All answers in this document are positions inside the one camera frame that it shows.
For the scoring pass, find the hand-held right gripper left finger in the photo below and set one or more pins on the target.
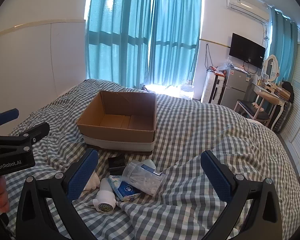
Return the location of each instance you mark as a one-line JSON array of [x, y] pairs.
[[82, 176]]

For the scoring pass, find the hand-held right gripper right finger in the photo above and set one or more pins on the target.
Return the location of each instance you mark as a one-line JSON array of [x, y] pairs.
[[215, 177]]

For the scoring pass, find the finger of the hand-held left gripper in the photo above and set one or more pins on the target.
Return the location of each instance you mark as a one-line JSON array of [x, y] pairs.
[[37, 130], [7, 118]]

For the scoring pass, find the white squeeze tube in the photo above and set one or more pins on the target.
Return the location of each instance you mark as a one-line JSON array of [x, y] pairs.
[[105, 197]]

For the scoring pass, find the small black box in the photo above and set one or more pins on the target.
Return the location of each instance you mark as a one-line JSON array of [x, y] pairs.
[[116, 165]]

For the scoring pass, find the blue tissue packet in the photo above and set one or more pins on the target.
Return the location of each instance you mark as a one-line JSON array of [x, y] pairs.
[[126, 188]]

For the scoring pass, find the brown cardboard box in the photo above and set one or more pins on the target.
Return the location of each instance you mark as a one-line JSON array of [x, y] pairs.
[[120, 135]]

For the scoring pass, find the clear plastic floss jar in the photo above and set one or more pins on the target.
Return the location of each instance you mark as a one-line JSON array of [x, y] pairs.
[[142, 182]]

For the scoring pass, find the white rounded case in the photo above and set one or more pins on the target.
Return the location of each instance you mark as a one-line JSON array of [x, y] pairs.
[[148, 161]]

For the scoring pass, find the person's left hand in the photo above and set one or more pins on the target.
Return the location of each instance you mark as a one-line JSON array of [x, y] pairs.
[[0, 195]]

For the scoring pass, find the white crumpled cloth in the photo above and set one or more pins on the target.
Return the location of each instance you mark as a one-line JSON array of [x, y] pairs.
[[93, 180]]

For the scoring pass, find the black seat chair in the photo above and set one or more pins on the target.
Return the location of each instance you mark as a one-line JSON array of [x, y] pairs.
[[252, 111]]

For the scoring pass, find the white suitcase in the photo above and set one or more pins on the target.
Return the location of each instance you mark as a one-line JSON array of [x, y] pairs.
[[211, 87]]

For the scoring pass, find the clear water jug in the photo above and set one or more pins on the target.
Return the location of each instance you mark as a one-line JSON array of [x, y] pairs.
[[187, 90]]

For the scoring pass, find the grey small fridge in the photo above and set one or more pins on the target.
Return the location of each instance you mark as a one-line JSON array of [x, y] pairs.
[[236, 85]]

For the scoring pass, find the white dressing table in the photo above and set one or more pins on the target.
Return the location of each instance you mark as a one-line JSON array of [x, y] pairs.
[[272, 97]]

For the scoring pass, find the orange packets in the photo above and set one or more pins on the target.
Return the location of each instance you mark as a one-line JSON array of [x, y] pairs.
[[217, 72]]

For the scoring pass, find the white louvered wardrobe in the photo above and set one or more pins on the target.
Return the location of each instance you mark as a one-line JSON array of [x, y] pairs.
[[298, 110]]

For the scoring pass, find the wooden box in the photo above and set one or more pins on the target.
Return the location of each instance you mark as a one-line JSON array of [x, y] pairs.
[[280, 91]]

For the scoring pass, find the dark clothes pile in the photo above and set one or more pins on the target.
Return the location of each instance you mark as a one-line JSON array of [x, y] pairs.
[[144, 87]]

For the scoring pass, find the clear plastic bag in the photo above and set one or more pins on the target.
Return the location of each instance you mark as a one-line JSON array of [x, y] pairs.
[[225, 65]]

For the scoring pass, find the black bag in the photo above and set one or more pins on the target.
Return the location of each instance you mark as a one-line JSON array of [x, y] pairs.
[[288, 91]]

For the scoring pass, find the wide teal curtain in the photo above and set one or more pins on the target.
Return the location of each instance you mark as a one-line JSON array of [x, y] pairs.
[[115, 35]]

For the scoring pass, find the white oval mirror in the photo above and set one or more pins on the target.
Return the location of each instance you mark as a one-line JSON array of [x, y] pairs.
[[271, 67]]

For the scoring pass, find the narrow teal curtain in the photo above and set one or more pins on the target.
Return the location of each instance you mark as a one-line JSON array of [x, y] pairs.
[[283, 45]]

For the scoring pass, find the white air conditioner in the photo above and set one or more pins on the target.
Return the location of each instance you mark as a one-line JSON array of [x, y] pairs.
[[247, 7]]

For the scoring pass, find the black wall television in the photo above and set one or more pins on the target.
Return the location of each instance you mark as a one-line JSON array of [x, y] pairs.
[[246, 50]]

